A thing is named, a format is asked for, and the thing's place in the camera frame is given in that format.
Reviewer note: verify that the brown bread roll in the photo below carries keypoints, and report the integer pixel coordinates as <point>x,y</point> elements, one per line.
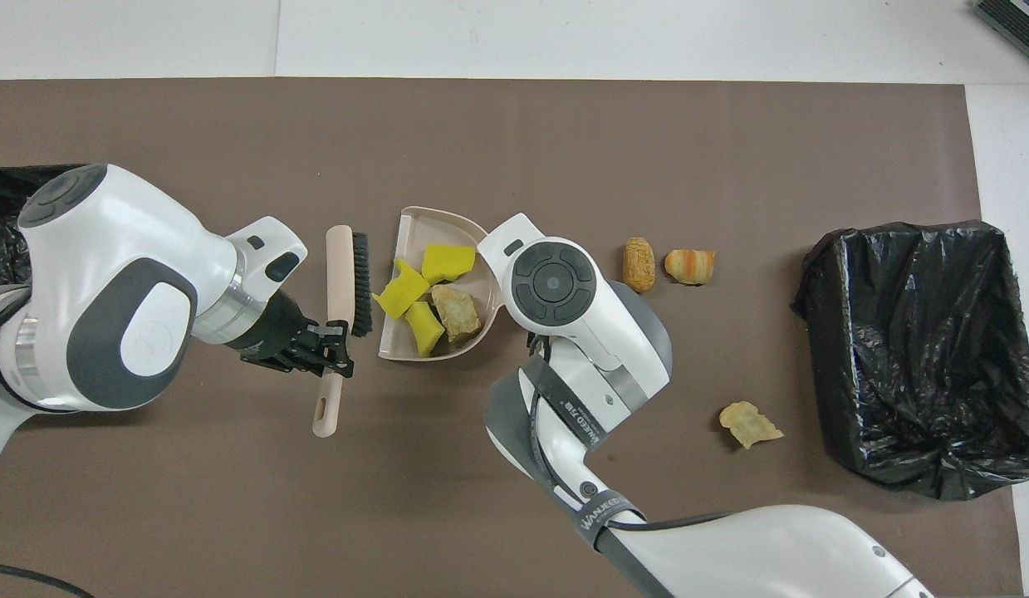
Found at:
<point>639,266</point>

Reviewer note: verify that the black bag-lined trash bin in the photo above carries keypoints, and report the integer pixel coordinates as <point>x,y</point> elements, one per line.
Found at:
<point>896,349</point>

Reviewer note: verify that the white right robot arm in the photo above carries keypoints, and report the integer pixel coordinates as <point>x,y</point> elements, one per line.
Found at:
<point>597,332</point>

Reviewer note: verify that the pale yellow chip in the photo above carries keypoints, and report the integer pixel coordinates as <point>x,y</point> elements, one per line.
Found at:
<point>747,423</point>

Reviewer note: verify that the yellow sponge slice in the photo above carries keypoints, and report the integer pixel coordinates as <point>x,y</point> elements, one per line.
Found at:
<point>425,328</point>

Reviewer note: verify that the tan sponge chunk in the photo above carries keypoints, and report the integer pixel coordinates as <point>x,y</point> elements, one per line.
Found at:
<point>458,314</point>

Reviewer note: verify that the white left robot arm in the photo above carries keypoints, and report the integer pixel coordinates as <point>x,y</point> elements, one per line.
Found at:
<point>107,274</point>

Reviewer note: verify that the beige plastic dustpan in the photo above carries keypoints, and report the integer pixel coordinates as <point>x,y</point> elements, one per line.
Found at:
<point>414,228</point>

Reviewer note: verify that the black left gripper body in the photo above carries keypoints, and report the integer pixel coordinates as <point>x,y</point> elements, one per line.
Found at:
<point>281,336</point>

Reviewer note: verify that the brown table mat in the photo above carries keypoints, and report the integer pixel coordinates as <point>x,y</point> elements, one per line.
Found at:
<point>564,124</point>

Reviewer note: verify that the orange striped croissant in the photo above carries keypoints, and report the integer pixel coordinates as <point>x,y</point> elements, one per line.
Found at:
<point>688,266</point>

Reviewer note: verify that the small yellow sponge wedge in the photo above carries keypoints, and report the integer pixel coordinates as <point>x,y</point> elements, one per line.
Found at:
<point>402,291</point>

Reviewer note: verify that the beige hand brush black bristles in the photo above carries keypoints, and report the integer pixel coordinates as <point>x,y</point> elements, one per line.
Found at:
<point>340,266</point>

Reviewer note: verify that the grey device corner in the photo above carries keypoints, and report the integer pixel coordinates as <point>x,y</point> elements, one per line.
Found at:
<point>1021,21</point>

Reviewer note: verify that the large yellow green-backed sponge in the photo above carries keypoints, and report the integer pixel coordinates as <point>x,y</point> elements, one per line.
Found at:
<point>448,262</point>

